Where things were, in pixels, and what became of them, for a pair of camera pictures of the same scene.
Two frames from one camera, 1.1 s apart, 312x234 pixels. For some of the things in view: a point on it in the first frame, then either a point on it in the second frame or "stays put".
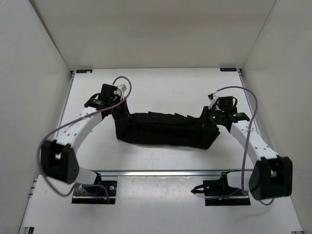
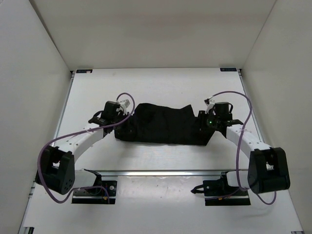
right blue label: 228,69 stays put
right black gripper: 206,111 to 211,114
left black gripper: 117,98 to 121,114
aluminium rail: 159,173 stays put
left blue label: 84,70 stays put
